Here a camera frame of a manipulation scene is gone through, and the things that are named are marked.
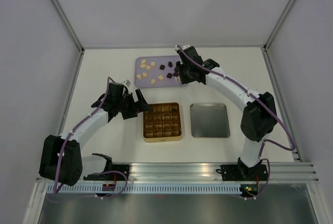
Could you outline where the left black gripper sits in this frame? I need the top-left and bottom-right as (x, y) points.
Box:
(117, 89), (151, 120)

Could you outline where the gold chocolate box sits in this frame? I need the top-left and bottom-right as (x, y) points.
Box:
(143, 102), (182, 143)

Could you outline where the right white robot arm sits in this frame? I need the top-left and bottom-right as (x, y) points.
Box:
(175, 45), (277, 180)

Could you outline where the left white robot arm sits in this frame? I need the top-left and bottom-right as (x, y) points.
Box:
(39, 82), (152, 186)

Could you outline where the purple plastic tray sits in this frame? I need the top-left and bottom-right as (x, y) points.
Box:
(134, 56), (184, 89)

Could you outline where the silver tin lid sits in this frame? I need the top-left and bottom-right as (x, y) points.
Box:
(190, 103), (230, 138)

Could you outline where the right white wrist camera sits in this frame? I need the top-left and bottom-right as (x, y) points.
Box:
(175, 45), (191, 52)

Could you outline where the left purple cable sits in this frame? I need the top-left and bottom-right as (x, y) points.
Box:
(45, 76), (128, 204)

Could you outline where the purple cable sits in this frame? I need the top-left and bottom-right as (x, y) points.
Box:
(45, 76), (128, 204)
(175, 44), (297, 152)

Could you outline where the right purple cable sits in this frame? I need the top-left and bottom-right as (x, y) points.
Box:
(175, 44), (297, 152)

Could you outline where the white slotted cable duct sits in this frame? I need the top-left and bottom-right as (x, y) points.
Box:
(59, 182), (241, 194)

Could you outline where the aluminium mounting rail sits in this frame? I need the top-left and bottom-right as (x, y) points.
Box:
(35, 162), (320, 183)

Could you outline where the right aluminium frame post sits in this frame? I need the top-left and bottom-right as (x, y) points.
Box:
(261, 0), (297, 52)

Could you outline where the aluminium frame post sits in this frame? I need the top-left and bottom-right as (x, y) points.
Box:
(261, 0), (297, 52)
(50, 0), (84, 54)

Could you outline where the left aluminium frame post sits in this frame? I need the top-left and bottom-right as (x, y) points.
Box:
(50, 0), (84, 54)

